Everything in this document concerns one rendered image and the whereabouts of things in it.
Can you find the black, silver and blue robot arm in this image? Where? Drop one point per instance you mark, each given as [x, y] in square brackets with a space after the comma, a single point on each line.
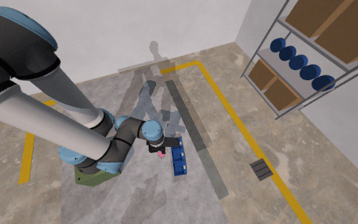
[27, 52]

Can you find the blue rack of bins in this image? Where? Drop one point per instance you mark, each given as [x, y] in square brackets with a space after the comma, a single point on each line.
[178, 155]

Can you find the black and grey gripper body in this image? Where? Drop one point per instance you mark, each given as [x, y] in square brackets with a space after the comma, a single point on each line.
[152, 149]

